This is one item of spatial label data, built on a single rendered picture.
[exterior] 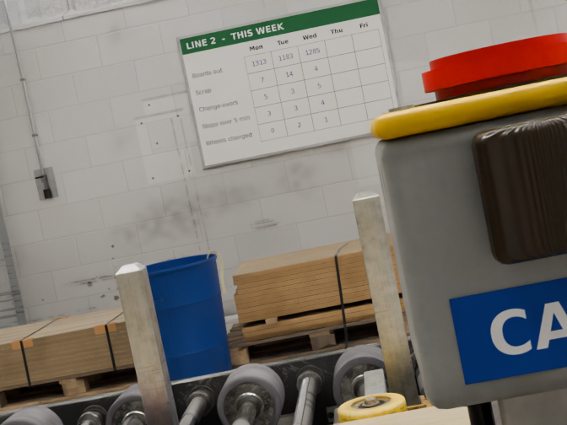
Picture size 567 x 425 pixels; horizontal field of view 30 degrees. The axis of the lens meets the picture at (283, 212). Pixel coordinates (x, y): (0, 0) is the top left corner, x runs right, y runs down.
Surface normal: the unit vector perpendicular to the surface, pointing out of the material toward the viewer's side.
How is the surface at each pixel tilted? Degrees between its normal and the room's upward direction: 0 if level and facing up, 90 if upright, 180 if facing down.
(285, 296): 90
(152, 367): 90
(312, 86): 90
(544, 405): 90
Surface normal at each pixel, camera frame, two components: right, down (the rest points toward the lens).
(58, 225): -0.07, 0.07
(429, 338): -0.32, 0.12
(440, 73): -0.82, 0.20
